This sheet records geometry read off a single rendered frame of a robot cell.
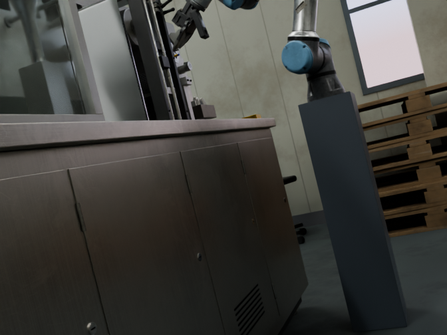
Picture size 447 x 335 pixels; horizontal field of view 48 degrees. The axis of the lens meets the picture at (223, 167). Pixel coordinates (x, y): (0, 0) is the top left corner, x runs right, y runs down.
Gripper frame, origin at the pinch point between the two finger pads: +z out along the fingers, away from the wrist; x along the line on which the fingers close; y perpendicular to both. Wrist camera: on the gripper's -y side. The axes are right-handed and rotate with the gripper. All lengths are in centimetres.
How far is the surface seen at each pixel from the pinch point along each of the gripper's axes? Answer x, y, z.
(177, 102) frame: 27.6, -24.4, 11.3
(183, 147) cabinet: 65, -48, 12
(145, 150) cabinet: 86, -48, 11
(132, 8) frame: 41.8, 2.0, -8.8
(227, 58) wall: -252, 71, 19
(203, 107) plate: -14.1, -19.1, 16.2
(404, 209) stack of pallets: -150, -126, 20
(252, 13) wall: -252, 74, -27
